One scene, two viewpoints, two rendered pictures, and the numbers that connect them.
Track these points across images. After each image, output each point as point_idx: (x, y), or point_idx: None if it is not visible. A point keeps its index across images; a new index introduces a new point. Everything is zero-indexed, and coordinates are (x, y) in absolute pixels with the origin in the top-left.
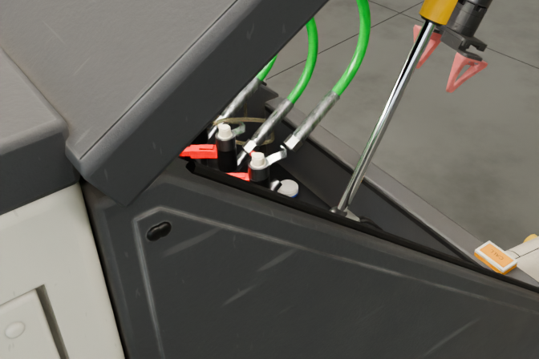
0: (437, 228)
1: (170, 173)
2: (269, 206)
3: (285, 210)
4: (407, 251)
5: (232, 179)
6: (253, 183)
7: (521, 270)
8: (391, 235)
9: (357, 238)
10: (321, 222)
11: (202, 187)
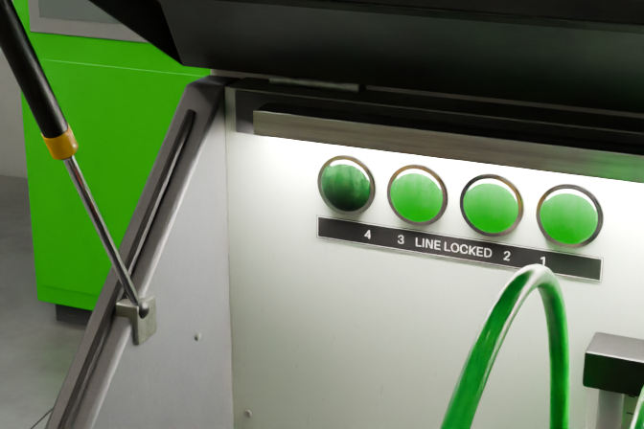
0: None
1: (186, 88)
2: (153, 169)
3: (148, 189)
4: (73, 375)
5: (174, 140)
6: (168, 160)
7: None
8: (89, 349)
9: (107, 277)
10: (130, 232)
11: (175, 110)
